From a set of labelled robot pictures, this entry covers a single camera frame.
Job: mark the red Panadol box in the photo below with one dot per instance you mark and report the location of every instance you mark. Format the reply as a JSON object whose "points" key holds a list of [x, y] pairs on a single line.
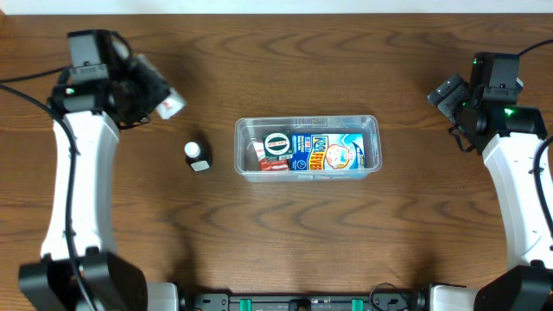
{"points": [[264, 164]]}

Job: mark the clear plastic container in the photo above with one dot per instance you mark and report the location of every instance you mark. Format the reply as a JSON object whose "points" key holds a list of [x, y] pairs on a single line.
{"points": [[252, 129]]}

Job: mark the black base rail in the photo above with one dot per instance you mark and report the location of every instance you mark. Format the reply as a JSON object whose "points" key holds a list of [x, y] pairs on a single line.
{"points": [[381, 299]]}

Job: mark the blue Kool Fever box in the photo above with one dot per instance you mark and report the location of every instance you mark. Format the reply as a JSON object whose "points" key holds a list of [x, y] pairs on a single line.
{"points": [[331, 152]]}

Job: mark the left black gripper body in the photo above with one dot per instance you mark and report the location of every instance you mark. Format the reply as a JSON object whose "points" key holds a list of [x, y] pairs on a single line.
{"points": [[152, 86]]}

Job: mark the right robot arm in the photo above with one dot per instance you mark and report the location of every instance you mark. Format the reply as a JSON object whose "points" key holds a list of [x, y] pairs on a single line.
{"points": [[513, 143]]}

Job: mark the green round-logo box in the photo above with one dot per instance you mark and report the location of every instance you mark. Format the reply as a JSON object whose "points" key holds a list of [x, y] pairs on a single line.
{"points": [[277, 146]]}

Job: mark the white Panadol box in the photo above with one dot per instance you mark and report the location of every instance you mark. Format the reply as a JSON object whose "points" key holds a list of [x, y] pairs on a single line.
{"points": [[171, 105]]}

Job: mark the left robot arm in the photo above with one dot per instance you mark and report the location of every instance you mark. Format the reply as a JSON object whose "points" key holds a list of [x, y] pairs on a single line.
{"points": [[107, 89]]}

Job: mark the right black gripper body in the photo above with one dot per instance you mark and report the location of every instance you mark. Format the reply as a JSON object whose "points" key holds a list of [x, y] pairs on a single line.
{"points": [[449, 92]]}

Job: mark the dark bottle white cap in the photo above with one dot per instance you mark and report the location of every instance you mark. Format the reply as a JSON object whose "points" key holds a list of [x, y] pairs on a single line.
{"points": [[198, 157]]}

